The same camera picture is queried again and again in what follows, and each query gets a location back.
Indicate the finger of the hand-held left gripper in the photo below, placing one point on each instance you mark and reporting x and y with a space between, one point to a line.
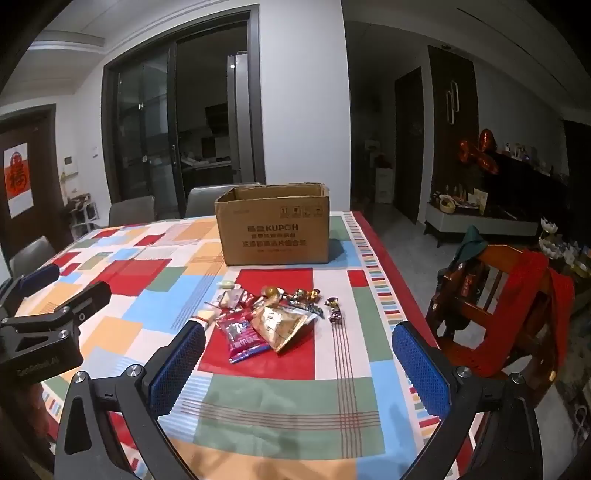
39 278
85 297

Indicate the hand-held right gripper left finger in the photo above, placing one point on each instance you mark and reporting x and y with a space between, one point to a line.
178 369

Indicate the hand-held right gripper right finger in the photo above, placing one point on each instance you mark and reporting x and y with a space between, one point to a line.
422 374

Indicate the blue gold candy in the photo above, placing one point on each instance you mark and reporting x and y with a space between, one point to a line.
334 310

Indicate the brown egg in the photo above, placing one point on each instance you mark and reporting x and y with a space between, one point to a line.
271 291

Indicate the brown cardboard box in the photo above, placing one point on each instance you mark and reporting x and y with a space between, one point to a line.
272 230

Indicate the grey dining chair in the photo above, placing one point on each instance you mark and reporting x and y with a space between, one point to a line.
30 256
207 201
131 211

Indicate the pale cake packet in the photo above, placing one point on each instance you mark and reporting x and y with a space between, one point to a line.
204 319

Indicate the red snack packet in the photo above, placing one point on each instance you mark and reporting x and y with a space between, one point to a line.
240 339

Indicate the white shoe rack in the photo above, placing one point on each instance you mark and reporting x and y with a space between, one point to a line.
83 214

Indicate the brown wooden chair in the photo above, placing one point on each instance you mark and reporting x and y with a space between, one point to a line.
480 318

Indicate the pink clear snack packet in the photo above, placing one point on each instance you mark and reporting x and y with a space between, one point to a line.
231 298

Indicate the brown wooden door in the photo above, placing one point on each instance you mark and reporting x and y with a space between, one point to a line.
46 184

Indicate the small cream candy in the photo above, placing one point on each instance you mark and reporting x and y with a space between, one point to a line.
227 285

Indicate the red white candy wrapper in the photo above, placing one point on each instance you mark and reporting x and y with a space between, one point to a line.
249 300

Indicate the red white door poster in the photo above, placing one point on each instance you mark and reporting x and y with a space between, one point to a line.
17 180

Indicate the gold snack packet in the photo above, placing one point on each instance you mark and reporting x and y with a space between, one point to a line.
279 327

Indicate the colourful checked tablecloth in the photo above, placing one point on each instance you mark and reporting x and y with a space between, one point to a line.
286 406

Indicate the silver bar packet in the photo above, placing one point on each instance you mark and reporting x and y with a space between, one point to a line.
304 308

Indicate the green cloth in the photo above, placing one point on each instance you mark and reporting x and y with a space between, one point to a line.
471 244

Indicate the gold foil wrapped candy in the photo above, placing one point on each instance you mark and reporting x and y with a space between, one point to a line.
304 294

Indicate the white low sideboard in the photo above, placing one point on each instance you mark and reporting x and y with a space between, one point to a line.
480 224

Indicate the small woven basket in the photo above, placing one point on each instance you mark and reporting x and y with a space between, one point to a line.
447 203

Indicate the dark framed glass sliding door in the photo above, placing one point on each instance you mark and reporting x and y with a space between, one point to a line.
138 129

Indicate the white lotus ornament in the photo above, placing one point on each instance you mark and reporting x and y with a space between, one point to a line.
556 242

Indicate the white floor box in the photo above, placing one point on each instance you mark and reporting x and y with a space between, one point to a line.
383 184

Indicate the dark low cabinet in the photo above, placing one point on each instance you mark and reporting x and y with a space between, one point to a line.
526 189

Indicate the dark interior door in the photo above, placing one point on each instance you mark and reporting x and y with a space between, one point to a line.
408 147

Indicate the tall dark cabinet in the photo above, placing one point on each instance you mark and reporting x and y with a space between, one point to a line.
452 147

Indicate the red foil balloons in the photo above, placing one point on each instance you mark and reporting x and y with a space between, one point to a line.
480 147

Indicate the wall intercom panel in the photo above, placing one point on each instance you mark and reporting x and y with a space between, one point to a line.
70 166

